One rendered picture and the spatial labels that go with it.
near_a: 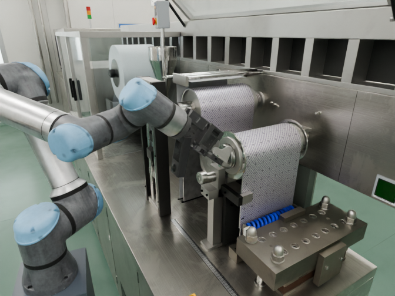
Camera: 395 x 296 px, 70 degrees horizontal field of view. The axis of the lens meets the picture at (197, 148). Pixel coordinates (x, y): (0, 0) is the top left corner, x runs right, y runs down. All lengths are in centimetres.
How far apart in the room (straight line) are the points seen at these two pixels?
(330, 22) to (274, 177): 50
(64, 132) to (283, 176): 67
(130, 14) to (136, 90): 585
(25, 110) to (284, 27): 85
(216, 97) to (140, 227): 57
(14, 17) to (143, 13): 231
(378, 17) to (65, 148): 82
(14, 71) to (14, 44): 518
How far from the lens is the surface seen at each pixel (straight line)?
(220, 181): 89
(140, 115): 64
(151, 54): 142
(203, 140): 71
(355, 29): 96
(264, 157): 86
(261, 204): 94
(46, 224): 87
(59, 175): 95
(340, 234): 98
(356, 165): 98
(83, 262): 105
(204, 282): 93
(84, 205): 96
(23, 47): 612
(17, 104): 73
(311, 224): 99
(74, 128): 60
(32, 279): 98
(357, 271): 109
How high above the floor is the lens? 159
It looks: 22 degrees down
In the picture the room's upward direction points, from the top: straight up
